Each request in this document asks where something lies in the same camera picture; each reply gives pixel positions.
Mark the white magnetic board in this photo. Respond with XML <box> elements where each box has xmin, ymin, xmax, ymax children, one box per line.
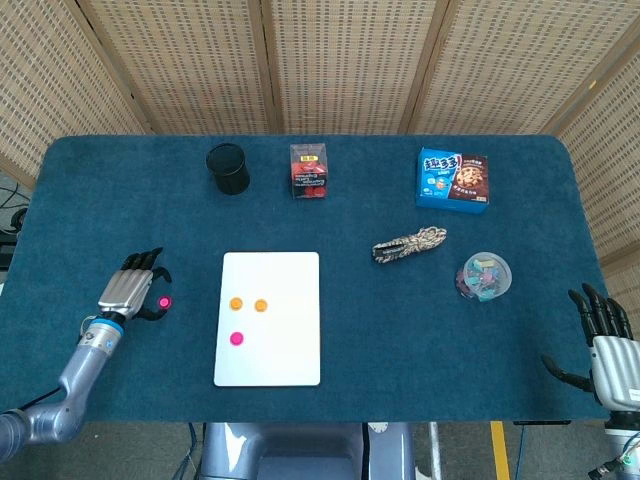
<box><xmin>213</xmin><ymin>251</ymin><xmax>322</xmax><ymax>388</ymax></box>

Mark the woven folding screen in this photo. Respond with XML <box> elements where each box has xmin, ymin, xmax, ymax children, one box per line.
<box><xmin>0</xmin><ymin>0</ymin><xmax>640</xmax><ymax>304</ymax></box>

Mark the braided rope bundle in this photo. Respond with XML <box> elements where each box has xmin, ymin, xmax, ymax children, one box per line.
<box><xmin>371</xmin><ymin>225</ymin><xmax>449</xmax><ymax>266</ymax></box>

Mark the blue felt table mat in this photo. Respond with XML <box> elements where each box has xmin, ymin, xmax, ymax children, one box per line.
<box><xmin>7</xmin><ymin>133</ymin><xmax>614</xmax><ymax>425</ymax></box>

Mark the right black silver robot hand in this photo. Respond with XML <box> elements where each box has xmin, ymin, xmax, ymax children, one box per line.
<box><xmin>541</xmin><ymin>282</ymin><xmax>640</xmax><ymax>412</ymax></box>

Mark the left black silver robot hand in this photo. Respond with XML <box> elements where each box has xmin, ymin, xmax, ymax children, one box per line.
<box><xmin>97</xmin><ymin>246</ymin><xmax>174</xmax><ymax>322</ymax></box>

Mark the black mesh pen holder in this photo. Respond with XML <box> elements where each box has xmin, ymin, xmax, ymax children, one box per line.
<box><xmin>205</xmin><ymin>143</ymin><xmax>251</xmax><ymax>196</ymax></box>

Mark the clear box of red capsules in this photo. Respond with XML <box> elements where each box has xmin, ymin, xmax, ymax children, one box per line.
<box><xmin>289</xmin><ymin>142</ymin><xmax>330</xmax><ymax>201</ymax></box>

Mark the blue cookie box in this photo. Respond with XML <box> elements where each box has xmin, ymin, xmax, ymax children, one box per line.
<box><xmin>415</xmin><ymin>146</ymin><xmax>491</xmax><ymax>216</ymax></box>

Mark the black cables and equipment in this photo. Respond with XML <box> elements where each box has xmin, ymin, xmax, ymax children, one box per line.
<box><xmin>0</xmin><ymin>172</ymin><xmax>32</xmax><ymax>254</ymax></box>

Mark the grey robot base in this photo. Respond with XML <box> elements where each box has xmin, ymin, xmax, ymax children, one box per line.
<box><xmin>198</xmin><ymin>422</ymin><xmax>416</xmax><ymax>480</ymax></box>

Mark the clear jar of binder clips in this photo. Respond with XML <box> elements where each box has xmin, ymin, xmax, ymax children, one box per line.
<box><xmin>454</xmin><ymin>251</ymin><xmax>514</xmax><ymax>304</ymax></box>

